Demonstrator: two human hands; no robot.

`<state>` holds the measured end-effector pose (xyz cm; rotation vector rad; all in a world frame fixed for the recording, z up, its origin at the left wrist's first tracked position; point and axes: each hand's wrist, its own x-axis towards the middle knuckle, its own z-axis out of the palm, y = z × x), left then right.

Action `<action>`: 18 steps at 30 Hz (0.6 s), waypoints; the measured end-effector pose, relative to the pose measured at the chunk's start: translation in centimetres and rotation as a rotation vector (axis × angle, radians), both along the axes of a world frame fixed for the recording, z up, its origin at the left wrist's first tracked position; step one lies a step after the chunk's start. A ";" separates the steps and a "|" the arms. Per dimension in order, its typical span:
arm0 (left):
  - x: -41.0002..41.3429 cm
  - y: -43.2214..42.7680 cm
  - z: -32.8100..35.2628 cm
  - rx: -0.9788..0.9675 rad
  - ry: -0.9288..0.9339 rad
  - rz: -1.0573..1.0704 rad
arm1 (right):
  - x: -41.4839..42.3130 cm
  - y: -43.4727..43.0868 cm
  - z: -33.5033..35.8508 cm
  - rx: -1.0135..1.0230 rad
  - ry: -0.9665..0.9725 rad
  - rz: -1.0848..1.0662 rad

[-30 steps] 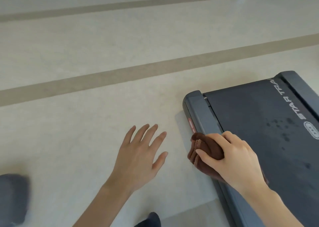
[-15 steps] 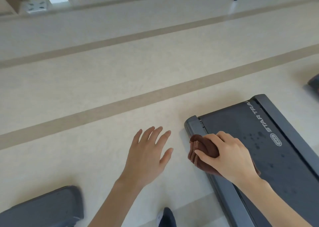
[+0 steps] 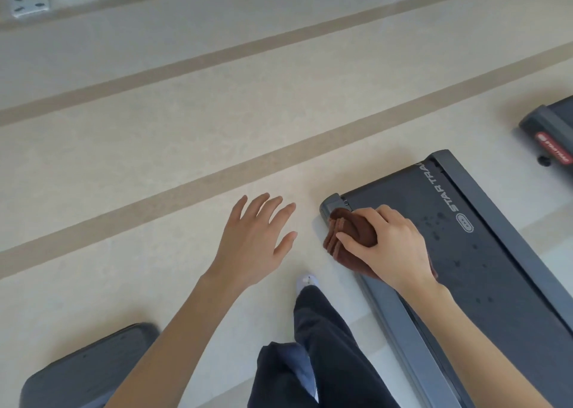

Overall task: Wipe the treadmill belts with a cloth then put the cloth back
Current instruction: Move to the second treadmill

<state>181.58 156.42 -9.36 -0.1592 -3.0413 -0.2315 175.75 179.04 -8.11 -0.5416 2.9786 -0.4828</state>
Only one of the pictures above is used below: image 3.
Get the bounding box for white bathroom scale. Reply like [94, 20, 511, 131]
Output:
[11, 0, 51, 18]

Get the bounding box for person's left hand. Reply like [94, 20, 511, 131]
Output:
[204, 193, 298, 295]

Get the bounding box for person's left forearm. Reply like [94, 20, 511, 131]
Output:
[105, 276, 236, 408]

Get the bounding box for grey treadmill with red label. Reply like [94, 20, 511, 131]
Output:
[518, 94, 573, 168]

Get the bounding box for brown cleaning cloth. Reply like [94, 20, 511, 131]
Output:
[323, 208, 439, 283]

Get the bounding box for stained grey treadmill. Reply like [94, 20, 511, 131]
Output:
[319, 149, 573, 408]

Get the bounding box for person's dark blue trousers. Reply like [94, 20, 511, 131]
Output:
[247, 285, 402, 408]

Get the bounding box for person's right forearm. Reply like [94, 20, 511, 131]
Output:
[398, 285, 554, 408]

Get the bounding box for person's right hand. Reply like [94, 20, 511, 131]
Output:
[335, 205, 448, 304]

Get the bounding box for person's white shoe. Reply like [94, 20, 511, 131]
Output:
[295, 272, 321, 295]

